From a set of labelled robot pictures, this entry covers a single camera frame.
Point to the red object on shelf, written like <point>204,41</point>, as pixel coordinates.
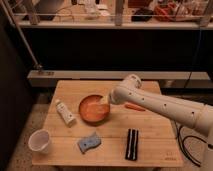
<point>165,13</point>

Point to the white plastic cup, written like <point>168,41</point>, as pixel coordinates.
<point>40,141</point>

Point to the metal tripod pole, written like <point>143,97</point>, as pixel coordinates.
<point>38,67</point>

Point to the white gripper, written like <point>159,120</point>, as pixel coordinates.
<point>105,100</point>

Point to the orange ceramic bowl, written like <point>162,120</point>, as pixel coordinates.
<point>92,111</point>

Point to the white shelf ledge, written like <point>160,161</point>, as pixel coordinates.
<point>69,22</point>

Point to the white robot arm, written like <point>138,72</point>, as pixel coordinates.
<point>194,115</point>

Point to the white tube with cap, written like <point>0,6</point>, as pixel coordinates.
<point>65,113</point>

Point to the black object on shelf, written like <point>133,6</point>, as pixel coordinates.
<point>142,15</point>

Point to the orange carrot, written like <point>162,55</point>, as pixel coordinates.
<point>134,107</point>

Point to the black and white striped block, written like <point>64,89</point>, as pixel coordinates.
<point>132,145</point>

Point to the blue sponge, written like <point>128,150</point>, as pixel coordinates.
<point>89,142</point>

